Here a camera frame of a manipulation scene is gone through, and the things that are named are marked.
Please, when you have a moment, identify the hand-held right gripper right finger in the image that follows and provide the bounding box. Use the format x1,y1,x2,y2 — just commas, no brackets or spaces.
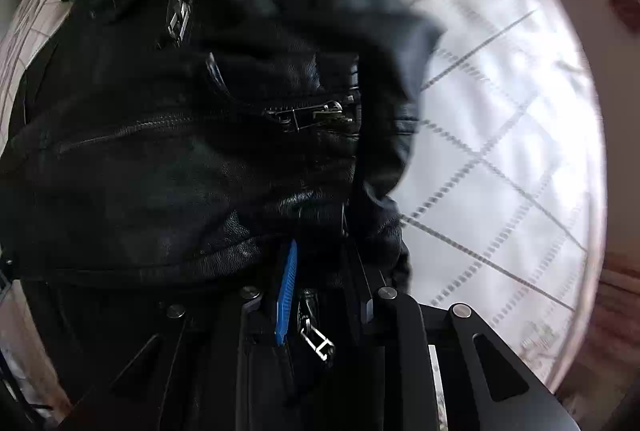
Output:
345,241,583,431

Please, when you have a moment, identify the white checked bed sheet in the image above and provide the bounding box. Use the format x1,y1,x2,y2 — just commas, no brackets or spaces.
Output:
0,0,608,392

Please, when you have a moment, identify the black leather jacket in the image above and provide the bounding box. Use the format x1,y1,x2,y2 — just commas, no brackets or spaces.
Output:
0,0,446,431

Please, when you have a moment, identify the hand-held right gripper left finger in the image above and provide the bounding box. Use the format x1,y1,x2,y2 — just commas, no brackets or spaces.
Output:
65,238,300,431

